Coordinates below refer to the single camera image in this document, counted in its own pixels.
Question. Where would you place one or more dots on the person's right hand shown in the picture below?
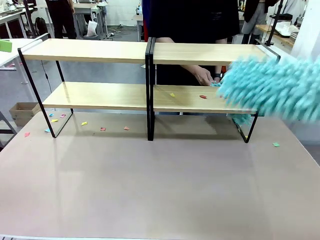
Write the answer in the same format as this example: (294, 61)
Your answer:
(203, 76)

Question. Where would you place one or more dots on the wooden side table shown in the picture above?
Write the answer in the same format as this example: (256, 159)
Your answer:
(277, 35)

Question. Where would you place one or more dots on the background person in dark clothes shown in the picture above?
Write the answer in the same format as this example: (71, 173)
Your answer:
(61, 17)

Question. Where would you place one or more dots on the person in black shirt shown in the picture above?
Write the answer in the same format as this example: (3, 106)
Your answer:
(192, 20)

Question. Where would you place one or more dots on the cardboard box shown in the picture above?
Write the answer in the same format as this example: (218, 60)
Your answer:
(23, 113)

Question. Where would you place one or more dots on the bright green block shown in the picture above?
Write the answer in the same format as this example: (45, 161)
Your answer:
(5, 46)

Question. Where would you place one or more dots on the person's left forearm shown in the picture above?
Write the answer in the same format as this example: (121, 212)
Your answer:
(218, 69)

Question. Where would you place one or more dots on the white side table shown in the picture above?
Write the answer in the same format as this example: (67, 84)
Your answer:
(15, 50)

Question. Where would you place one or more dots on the person's right forearm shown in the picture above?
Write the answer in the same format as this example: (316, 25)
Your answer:
(190, 69)

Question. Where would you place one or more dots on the person's left hand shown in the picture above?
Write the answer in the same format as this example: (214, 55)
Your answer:
(217, 80)

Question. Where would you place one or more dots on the black pole stand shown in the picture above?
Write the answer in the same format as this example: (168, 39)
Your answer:
(273, 22)

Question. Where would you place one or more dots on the white items on side table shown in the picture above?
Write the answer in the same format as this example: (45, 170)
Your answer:
(286, 28)

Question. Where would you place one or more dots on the teal microfiber duster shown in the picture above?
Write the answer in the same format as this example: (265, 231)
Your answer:
(270, 85)

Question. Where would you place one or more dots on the wood and black metal shelf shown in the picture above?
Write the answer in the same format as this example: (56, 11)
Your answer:
(100, 51)
(195, 53)

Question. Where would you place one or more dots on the black backpack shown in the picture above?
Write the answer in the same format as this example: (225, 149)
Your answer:
(41, 26)

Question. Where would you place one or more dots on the grey background table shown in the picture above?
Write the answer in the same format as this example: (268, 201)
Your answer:
(85, 10)

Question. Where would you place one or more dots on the green paper scrap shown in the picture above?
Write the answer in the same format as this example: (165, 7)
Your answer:
(275, 144)

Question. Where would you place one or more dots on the black wrist watch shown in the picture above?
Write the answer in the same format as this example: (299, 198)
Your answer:
(217, 75)

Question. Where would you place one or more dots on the background person in black jacket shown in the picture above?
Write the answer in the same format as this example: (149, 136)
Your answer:
(255, 15)

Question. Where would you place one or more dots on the white plastic bag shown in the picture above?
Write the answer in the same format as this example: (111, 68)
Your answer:
(92, 28)

